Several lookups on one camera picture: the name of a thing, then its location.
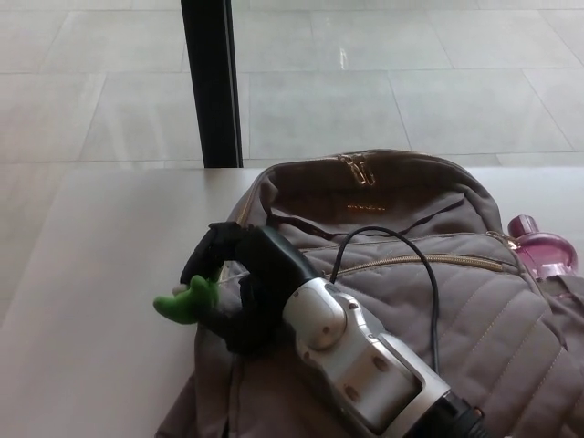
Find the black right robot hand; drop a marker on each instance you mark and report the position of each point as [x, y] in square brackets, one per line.
[269, 260]

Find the grey quilted backpack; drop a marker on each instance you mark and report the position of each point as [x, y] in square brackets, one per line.
[479, 319]

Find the purple transparent bottle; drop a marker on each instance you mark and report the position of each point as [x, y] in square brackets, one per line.
[545, 246]

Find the black vertical window post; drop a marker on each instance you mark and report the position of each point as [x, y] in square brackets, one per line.
[212, 82]

